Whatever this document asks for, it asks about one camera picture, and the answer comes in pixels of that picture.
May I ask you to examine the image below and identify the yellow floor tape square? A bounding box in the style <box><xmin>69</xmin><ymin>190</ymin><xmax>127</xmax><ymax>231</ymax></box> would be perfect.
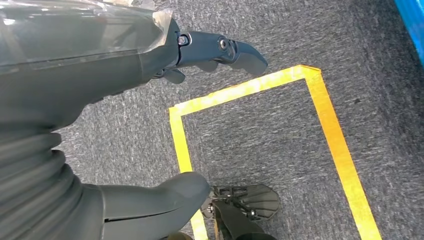
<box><xmin>168</xmin><ymin>64</ymin><xmax>383</xmax><ymax>240</ymax></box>

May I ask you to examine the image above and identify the black robot foot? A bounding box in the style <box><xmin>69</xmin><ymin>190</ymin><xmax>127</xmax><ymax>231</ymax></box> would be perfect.
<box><xmin>165</xmin><ymin>183</ymin><xmax>282</xmax><ymax>240</ymax></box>

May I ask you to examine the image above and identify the blue metal shelf rack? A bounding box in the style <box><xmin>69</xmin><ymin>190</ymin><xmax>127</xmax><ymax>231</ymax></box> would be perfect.
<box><xmin>394</xmin><ymin>0</ymin><xmax>424</xmax><ymax>67</ymax></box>

